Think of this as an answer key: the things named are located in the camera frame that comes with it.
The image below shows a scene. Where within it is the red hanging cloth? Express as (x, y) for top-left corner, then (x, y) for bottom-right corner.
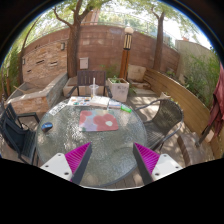
(208, 66), (224, 135)

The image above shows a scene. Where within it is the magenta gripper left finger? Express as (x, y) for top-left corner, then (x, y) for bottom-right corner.
(41, 142), (92, 185)

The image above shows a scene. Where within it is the open book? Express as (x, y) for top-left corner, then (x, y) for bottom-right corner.
(90, 96), (110, 108)

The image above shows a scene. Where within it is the wicker patio chair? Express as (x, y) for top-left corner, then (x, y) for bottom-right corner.
(136, 99), (184, 151)

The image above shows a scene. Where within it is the white wall box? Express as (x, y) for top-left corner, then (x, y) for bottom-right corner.
(80, 57), (89, 69)

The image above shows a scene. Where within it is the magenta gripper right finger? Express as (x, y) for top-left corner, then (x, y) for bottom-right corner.
(133, 143), (182, 185)

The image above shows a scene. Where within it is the floral mouse pad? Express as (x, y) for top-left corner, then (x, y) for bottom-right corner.
(79, 109), (118, 132)

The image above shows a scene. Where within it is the dark wooden slat chair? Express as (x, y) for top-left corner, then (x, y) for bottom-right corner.
(66, 70), (112, 98)

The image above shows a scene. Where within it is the thin tree trunk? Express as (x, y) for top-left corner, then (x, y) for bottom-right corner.
(151, 5), (165, 71)

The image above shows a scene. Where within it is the large tree trunk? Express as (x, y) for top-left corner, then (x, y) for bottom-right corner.
(53, 0), (103, 77)

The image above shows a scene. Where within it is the black metal chair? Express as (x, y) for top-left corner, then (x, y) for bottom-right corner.
(0, 103), (40, 165)

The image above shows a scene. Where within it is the garden lamp post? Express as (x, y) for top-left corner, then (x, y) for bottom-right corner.
(119, 27), (134, 79)

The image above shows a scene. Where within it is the curved wooden bench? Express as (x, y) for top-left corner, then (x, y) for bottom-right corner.
(143, 68), (224, 160)

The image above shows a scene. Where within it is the round glass patio table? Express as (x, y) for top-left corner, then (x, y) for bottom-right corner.
(36, 100), (147, 187)

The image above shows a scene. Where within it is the plastic cup with straw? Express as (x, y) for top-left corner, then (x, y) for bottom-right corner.
(89, 79), (99, 97)

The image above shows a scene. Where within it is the dark blue computer mouse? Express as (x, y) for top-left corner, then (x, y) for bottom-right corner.
(41, 122), (53, 133)

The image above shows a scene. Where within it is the square concrete planter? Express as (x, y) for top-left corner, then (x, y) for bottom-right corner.
(108, 78), (129, 102)

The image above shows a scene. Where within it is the watercolour paint palette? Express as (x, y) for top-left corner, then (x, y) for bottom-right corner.
(68, 96), (91, 106)

